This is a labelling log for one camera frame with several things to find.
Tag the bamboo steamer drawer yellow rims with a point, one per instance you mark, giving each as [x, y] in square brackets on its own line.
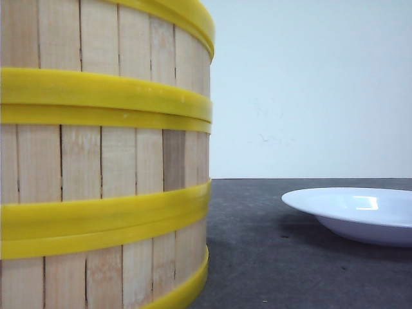
[65, 201]

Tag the white plate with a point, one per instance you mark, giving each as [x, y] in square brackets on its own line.
[375, 216]

